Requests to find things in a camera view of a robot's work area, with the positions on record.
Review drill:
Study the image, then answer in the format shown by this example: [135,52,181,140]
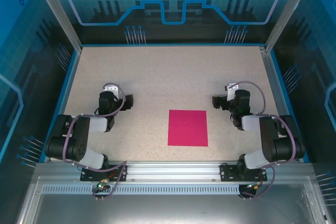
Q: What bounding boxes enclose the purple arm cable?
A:
[62,82,129,201]
[230,81,299,200]

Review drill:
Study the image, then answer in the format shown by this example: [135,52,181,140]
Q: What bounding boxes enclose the blue table frame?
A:
[38,42,311,163]

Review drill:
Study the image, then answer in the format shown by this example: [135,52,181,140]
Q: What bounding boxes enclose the metal sheet panel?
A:
[15,176,330,224]

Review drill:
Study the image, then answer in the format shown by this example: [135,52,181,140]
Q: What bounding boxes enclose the pink paper sheet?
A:
[167,109,209,147]

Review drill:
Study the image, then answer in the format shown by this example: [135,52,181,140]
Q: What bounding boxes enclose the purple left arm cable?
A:
[62,82,129,201]

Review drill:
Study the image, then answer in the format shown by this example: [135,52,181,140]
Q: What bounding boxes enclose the aluminium mounting rail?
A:
[35,160,314,182]

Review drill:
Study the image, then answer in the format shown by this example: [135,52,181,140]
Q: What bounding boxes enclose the aluminium side rail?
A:
[259,46,302,162]

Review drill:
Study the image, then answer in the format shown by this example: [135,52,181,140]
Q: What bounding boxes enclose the cable connector with green light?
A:
[96,178,110,190]

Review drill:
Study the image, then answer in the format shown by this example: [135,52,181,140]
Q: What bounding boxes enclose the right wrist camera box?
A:
[226,83,239,101]

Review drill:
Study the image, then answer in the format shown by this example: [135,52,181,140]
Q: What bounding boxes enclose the aluminium corner post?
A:
[264,0,317,54]
[29,0,83,54]

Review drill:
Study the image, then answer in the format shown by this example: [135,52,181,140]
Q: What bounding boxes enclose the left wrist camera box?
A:
[102,82,124,101]

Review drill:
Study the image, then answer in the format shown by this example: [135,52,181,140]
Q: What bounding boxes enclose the cable connector with orange wires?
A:
[245,181,264,190]

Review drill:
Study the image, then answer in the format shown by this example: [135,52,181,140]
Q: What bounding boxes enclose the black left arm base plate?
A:
[80,164,129,182]

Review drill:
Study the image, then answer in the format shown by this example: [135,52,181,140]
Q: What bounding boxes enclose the slotted grey cable duct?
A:
[41,185,241,195]

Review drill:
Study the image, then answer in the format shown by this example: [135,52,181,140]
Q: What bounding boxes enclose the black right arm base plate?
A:
[219,163,268,183]

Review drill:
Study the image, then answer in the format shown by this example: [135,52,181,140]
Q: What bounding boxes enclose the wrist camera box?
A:
[226,83,239,101]
[102,82,124,101]

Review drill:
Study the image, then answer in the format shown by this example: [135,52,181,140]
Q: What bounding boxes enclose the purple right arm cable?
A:
[230,81,299,200]

